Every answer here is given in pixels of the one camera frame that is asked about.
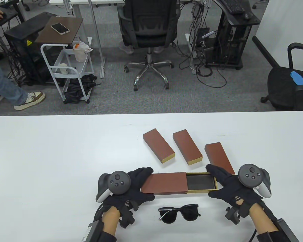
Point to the blue cloth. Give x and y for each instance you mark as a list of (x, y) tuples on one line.
[(301, 79)]

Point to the white grey hand controller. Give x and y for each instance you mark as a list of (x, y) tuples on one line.
[(251, 175), (120, 182)]

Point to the person's left forearm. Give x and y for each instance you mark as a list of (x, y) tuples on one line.
[(111, 220)]

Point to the white plastic bag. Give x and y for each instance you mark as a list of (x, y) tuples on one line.
[(80, 53)]

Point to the black bag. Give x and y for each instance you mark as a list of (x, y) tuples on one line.
[(75, 90)]

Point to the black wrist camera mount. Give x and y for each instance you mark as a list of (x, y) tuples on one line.
[(127, 219), (232, 215)]

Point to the black forearm sensor pack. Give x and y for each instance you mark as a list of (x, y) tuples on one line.
[(92, 232), (284, 229)]

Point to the brown sliding storage box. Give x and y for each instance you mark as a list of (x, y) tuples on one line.
[(186, 146), (164, 184), (218, 156), (157, 143)]

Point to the black computer mouse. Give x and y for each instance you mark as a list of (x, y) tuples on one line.
[(247, 16), (3, 16)]

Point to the white utility cart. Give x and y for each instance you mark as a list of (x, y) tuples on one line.
[(70, 59)]

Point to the black keyboard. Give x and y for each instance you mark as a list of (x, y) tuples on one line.
[(233, 6)]

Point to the black office chair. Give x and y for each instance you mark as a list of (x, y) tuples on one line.
[(282, 85), (149, 27)]

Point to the person's left hand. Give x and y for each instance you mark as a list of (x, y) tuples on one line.
[(139, 195)]

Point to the person's right hand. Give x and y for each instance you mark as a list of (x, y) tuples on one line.
[(233, 191)]

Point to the brown side table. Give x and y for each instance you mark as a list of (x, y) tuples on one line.
[(53, 37)]

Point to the person's right forearm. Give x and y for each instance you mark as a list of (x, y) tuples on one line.
[(262, 219)]

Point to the white paper cup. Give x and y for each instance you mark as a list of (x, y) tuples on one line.
[(63, 68)]

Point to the black sunglasses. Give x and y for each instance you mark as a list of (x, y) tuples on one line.
[(189, 213)]

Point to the black computer tower yellow sticker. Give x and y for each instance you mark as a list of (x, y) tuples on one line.
[(22, 58)]

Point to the white smartphone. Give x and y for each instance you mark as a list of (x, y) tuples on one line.
[(60, 28)]

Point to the white partition panel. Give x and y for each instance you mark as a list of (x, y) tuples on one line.
[(287, 25)]

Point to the black computer desk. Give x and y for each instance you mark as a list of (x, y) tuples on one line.
[(252, 20)]

